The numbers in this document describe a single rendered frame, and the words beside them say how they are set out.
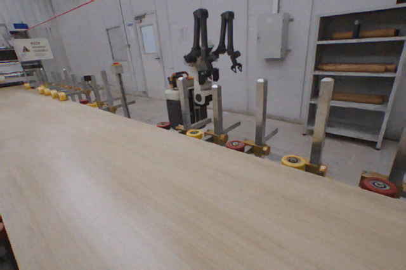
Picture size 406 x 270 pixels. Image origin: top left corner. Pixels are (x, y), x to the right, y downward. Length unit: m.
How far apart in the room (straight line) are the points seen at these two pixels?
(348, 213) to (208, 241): 0.36
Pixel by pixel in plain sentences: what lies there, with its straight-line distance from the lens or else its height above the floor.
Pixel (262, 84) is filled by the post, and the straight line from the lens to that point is 0.95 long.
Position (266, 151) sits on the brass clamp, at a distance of 1.03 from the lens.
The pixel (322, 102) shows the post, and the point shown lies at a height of 1.09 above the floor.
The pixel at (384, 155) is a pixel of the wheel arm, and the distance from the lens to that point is 1.16.
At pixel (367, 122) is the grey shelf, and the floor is 0.18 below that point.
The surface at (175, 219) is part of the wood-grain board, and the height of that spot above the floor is 0.90.
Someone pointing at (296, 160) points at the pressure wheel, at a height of 0.90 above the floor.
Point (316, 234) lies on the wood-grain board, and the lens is 0.59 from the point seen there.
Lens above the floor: 1.31
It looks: 23 degrees down
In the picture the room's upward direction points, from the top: 4 degrees counter-clockwise
